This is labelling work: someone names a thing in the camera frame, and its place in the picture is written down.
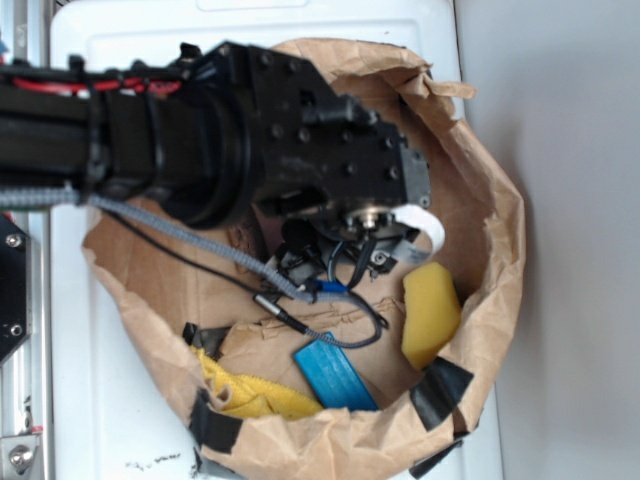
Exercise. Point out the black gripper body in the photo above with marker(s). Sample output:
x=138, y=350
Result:
x=342, y=180

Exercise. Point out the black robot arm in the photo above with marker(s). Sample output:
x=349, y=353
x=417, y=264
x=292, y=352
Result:
x=208, y=138

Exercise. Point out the blue rectangular block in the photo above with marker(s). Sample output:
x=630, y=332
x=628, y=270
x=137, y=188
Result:
x=332, y=377

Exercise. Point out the brown wood bark piece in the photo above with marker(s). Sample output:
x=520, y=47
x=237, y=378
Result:
x=246, y=236

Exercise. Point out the yellow sponge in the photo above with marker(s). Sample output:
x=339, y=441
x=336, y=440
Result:
x=433, y=313

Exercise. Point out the black tape inner left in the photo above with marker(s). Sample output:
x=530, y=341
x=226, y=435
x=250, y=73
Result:
x=208, y=339

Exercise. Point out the brown paper bag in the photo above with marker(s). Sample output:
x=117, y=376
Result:
x=485, y=249

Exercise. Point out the black tape strip right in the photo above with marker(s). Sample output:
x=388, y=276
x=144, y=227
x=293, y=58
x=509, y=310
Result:
x=439, y=391

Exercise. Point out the black tape strip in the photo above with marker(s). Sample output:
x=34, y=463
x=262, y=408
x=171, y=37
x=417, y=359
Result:
x=211, y=429
x=439, y=391

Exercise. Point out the yellow microfibre cloth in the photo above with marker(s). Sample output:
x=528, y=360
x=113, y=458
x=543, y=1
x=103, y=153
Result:
x=248, y=396

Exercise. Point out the black tape strip bottom left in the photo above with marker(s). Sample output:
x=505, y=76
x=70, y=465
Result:
x=211, y=429

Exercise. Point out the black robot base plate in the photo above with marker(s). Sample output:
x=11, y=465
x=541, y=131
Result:
x=15, y=322

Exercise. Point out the aluminium frame rail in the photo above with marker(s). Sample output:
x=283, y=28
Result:
x=26, y=384

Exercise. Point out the metal corner bracket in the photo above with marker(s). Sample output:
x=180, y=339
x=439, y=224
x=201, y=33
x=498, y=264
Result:
x=21, y=457

